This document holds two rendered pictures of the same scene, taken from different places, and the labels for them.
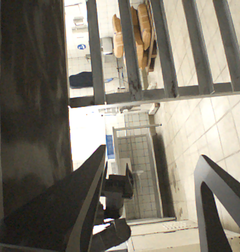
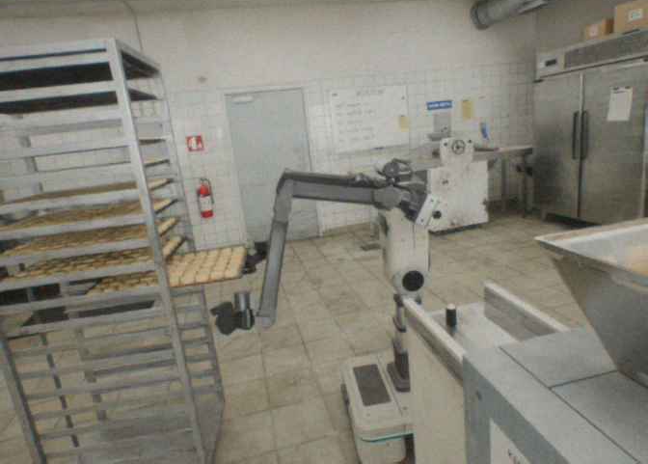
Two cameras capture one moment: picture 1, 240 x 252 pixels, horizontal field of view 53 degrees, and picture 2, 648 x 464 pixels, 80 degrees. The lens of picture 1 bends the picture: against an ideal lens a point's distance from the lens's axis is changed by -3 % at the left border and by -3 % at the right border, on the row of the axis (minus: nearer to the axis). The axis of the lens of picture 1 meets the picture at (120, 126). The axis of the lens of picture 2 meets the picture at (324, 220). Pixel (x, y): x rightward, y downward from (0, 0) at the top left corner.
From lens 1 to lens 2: 2.13 m
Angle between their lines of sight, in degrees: 164
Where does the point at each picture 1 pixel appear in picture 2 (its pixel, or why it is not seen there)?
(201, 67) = (170, 374)
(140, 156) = not seen: outside the picture
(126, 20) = (118, 340)
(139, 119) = not seen: outside the picture
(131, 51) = (143, 336)
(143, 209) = not seen: outside the picture
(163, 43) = (145, 357)
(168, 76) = (169, 353)
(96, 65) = (146, 313)
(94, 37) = (123, 315)
